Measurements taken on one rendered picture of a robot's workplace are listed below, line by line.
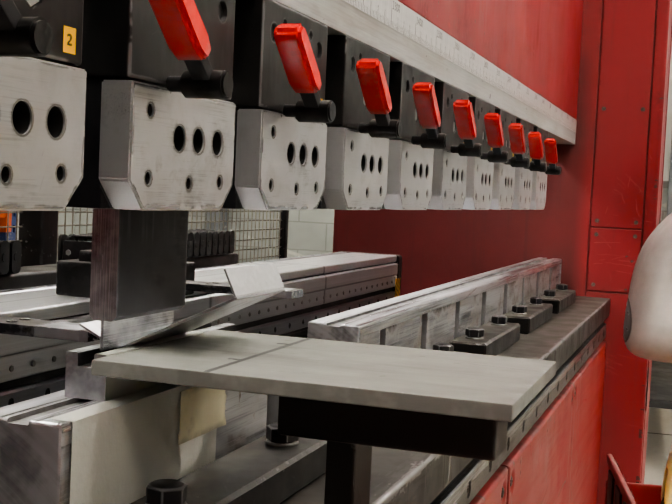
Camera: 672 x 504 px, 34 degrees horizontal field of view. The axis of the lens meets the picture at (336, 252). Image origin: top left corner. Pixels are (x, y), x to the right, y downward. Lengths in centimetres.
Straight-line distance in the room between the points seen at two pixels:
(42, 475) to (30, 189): 18
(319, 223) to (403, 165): 720
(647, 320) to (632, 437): 176
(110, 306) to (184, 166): 10
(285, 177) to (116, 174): 25
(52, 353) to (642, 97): 200
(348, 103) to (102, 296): 40
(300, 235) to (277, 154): 760
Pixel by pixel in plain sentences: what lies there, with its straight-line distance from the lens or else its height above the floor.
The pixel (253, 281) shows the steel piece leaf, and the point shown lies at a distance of 75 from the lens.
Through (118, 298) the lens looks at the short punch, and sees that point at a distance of 73.
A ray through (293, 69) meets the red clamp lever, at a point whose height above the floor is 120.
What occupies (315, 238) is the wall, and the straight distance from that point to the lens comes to 844.
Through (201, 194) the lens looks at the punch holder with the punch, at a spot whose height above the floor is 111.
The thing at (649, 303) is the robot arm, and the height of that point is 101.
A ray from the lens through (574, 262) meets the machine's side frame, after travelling 285.
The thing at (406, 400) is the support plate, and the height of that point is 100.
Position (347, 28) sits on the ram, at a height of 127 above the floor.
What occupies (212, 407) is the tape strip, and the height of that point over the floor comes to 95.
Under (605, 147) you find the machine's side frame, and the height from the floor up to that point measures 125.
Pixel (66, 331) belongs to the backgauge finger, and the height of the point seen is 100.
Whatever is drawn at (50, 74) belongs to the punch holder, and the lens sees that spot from 60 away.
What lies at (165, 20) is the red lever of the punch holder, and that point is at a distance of 66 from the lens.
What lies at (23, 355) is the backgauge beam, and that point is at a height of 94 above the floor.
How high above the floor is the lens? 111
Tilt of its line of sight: 3 degrees down
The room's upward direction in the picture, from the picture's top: 3 degrees clockwise
